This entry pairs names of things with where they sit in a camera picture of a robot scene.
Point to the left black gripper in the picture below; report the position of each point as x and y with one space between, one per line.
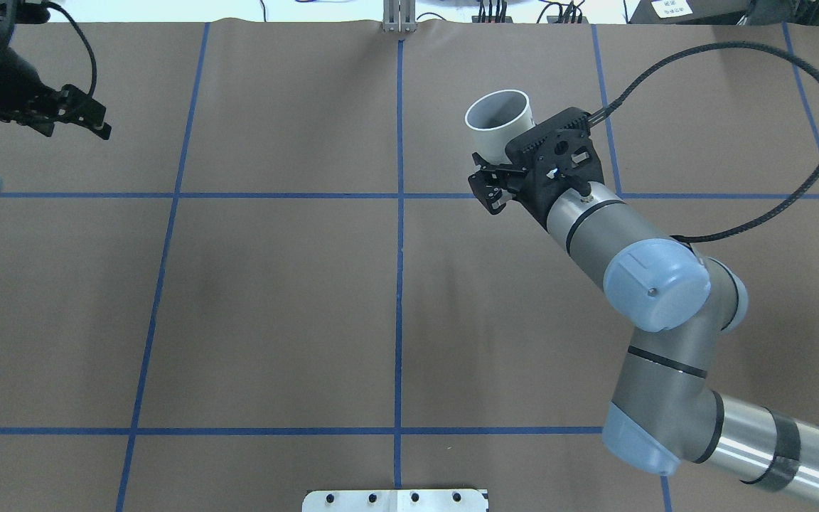
10 80

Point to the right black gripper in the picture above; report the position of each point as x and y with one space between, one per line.
489 188

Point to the white mug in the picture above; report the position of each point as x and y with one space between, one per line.
496 119

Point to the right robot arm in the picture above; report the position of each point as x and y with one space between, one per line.
680 302

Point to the black usb hub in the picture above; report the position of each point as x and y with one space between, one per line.
568 13
491 12

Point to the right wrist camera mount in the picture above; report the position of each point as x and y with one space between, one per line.
562 147

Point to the aluminium frame post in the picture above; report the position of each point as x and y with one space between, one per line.
399 16

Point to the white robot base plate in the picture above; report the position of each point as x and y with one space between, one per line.
397 500

